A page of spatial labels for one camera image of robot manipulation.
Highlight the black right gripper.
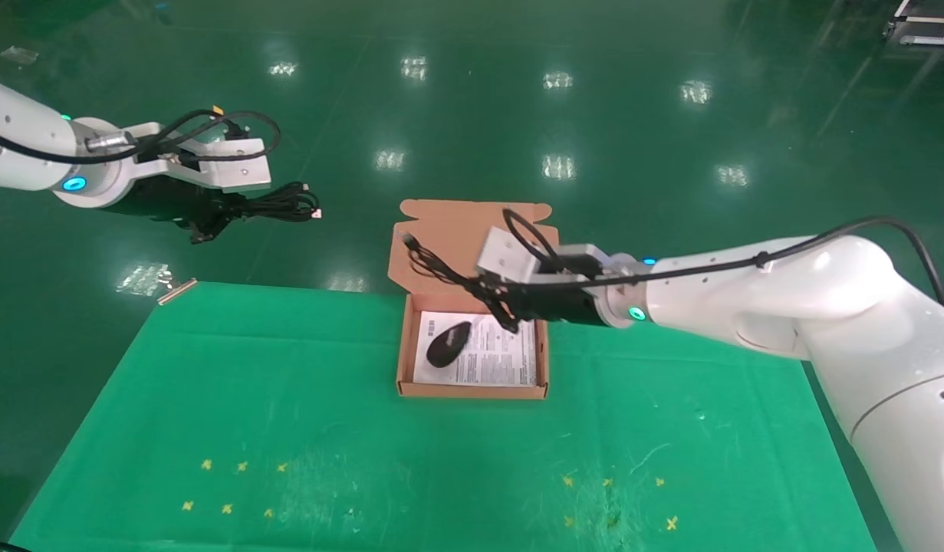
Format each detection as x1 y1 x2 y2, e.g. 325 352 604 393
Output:
472 273 607 334

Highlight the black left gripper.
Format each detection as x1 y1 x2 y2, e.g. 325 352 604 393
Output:
104 178 246 245

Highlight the black data cable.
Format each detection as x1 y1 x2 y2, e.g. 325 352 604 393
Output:
225 181 324 225

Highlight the black USB cable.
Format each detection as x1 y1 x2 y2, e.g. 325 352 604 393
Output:
401 230 518 370

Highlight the open flat cardboard box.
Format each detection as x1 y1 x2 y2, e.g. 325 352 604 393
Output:
393 199 554 400

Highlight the white printed paper sheet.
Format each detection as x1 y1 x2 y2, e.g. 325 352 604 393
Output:
413 310 538 388

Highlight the green table cloth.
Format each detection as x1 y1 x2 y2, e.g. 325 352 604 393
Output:
8 280 880 552

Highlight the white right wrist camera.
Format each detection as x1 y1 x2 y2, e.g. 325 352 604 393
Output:
475 226 609 283

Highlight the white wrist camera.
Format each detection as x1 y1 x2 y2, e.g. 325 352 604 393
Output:
475 226 609 283
133 123 274 194

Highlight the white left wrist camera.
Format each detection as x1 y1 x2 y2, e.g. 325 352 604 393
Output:
133 123 274 194

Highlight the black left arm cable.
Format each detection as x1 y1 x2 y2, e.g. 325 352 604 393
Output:
0 109 282 166

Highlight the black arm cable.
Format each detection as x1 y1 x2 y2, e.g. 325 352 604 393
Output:
0 109 282 166
502 207 944 311

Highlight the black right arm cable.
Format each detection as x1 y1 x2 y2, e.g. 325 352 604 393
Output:
502 207 944 311

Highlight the white metal frame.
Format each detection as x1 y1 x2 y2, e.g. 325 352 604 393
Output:
886 0 944 47

